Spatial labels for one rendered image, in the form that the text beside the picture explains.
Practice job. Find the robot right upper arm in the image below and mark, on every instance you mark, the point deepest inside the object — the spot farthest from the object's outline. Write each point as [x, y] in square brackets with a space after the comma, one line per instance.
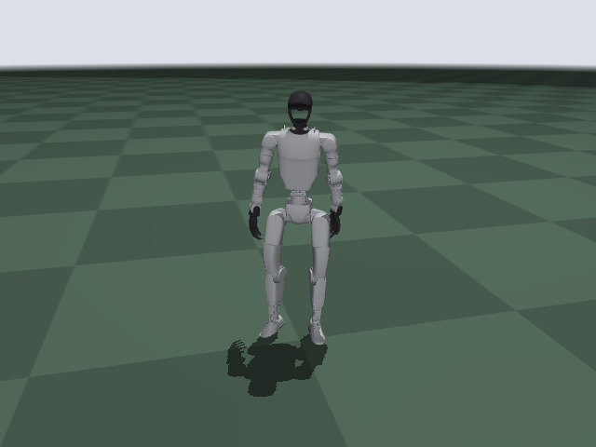
[269, 142]

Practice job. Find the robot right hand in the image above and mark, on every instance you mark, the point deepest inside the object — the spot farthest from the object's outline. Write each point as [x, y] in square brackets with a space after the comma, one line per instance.
[253, 222]

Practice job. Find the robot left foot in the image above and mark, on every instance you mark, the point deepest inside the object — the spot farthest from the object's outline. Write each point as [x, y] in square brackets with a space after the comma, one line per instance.
[316, 333]

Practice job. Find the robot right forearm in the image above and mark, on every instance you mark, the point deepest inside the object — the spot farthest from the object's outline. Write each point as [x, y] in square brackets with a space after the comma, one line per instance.
[257, 194]

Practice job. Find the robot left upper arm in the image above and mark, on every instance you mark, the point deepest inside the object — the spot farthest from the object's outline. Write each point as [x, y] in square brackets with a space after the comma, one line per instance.
[329, 144]

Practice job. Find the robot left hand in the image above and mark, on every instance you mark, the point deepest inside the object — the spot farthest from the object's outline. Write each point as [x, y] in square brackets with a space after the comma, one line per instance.
[335, 221]

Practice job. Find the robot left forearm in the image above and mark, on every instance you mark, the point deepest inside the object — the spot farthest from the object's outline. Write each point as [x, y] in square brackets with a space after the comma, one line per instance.
[336, 195]

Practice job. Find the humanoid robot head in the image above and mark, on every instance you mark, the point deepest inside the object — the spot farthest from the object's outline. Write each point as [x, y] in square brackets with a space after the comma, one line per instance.
[299, 100]

